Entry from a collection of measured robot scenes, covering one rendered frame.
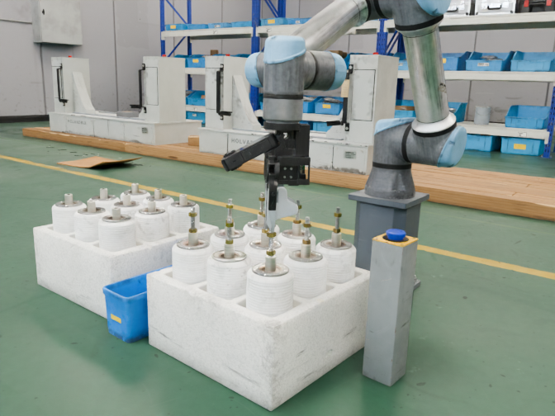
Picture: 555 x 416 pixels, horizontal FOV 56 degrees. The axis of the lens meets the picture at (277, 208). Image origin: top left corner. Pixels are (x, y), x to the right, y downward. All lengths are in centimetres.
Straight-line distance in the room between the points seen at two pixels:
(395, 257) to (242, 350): 36
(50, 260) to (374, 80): 223
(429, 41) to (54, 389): 114
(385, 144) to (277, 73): 65
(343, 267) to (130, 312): 51
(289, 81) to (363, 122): 235
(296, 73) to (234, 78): 307
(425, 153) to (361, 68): 187
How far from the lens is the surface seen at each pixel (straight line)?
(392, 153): 153
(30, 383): 124
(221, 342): 110
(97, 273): 144
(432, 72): 138
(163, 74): 450
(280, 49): 95
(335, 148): 331
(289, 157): 97
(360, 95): 328
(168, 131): 454
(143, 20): 907
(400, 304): 110
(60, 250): 158
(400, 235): 107
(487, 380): 128
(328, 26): 124
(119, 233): 142
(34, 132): 588
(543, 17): 560
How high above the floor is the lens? 62
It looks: 14 degrees down
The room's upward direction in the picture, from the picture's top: 2 degrees clockwise
